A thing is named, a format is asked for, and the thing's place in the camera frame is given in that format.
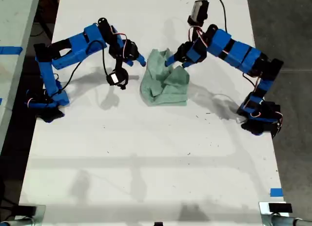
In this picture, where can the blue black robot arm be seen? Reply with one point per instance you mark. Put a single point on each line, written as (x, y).
(234, 50)
(48, 75)

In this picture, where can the clear clamp plate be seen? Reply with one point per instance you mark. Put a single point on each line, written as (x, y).
(41, 211)

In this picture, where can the small black clip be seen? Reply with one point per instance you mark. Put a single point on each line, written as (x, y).
(158, 223)

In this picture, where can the black camera box grey face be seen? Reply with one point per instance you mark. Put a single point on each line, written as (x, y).
(198, 10)

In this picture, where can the grey metal pole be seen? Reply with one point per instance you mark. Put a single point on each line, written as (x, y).
(285, 221)
(17, 222)

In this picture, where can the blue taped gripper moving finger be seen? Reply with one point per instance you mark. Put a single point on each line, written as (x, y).
(128, 62)
(187, 64)

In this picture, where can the pale grey side table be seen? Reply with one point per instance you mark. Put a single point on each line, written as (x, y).
(14, 21)

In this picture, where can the black camera box white label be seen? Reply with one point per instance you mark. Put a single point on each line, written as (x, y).
(117, 77)

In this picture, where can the small black box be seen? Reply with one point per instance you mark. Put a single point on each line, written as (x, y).
(26, 210)
(280, 207)

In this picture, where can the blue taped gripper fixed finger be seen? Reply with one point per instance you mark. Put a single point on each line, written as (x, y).
(170, 60)
(142, 61)

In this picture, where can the short black camera stalk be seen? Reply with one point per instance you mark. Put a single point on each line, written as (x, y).
(119, 65)
(195, 32)

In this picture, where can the small blue tape piece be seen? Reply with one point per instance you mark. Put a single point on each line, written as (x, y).
(276, 192)

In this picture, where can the long blue tape strip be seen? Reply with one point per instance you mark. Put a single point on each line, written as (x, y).
(11, 50)

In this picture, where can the silver metal clamp plate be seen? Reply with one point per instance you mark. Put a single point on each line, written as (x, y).
(263, 207)

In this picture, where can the pale green T-shirt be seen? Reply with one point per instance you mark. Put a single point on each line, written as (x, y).
(168, 94)

